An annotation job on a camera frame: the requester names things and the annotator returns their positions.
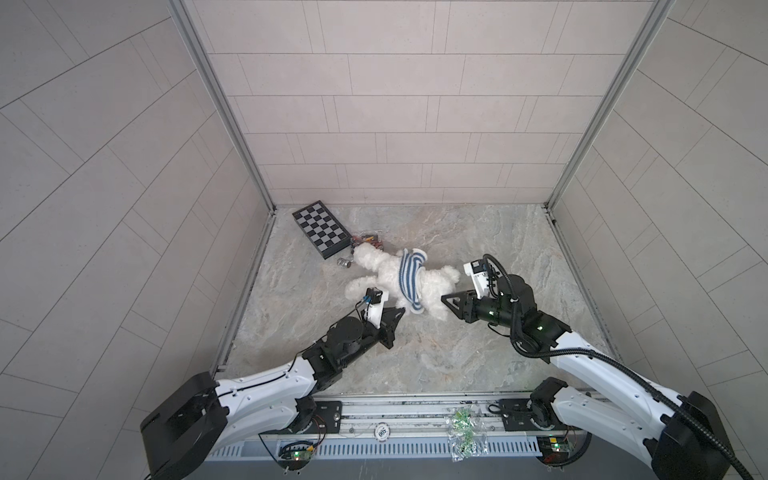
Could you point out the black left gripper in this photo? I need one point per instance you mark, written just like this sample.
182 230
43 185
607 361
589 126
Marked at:
385 334

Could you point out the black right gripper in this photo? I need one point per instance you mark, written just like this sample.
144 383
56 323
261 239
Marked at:
467 305

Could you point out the white fluffy teddy bear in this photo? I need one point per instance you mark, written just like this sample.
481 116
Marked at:
384 267

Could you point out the blue white striped knit sweater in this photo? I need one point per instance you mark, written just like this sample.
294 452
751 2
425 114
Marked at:
411 265

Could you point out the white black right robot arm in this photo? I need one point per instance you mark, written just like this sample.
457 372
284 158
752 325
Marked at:
678 436

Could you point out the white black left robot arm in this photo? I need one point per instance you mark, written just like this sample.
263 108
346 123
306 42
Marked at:
204 414

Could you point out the bag of colourful small parts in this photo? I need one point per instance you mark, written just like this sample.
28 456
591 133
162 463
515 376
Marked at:
366 238

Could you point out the black white chessboard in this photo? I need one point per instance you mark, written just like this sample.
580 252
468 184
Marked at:
322 228

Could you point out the clear bag of green parts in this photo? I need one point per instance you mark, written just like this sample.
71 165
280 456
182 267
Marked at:
467 434

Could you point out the left green circuit board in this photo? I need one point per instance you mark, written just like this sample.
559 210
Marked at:
294 456

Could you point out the right circuit board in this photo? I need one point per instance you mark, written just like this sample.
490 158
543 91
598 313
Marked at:
555 450

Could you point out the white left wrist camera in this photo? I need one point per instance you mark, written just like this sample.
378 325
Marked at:
374 300

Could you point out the aluminium front mounting rail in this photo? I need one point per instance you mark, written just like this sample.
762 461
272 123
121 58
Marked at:
394 419

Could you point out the round silver rail knob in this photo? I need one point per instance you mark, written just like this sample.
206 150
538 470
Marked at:
382 432

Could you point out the right aluminium corner post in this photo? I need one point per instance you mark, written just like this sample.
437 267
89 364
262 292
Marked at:
646 34

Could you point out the aluminium corner post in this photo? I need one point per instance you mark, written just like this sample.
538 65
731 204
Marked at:
646 34
180 13

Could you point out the left aluminium corner post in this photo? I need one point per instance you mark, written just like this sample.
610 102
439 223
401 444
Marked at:
180 13

